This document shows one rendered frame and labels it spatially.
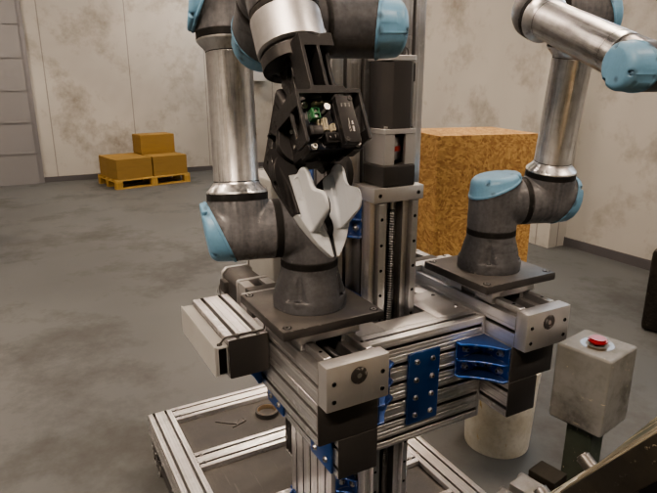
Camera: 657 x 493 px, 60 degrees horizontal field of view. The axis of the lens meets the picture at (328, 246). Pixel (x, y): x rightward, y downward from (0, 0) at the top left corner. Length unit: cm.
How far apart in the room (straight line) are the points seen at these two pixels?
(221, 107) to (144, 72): 876
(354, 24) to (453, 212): 196
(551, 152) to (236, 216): 75
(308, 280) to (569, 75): 72
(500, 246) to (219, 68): 75
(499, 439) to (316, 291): 155
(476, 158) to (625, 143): 283
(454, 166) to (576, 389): 145
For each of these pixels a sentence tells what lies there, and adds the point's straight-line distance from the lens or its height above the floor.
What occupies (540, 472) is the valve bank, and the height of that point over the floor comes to 76.
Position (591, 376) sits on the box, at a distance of 134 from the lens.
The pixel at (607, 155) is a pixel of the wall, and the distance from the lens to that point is 545.
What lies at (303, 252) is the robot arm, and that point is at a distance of 109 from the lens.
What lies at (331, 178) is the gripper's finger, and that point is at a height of 138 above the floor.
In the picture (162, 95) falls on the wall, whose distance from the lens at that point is 988.
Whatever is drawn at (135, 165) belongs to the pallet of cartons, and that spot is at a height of 32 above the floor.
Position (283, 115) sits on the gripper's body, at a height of 144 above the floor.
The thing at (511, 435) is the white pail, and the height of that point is 11.
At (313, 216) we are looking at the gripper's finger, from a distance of 56.
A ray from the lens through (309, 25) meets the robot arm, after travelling 60.
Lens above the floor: 148
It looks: 16 degrees down
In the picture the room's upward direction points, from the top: straight up
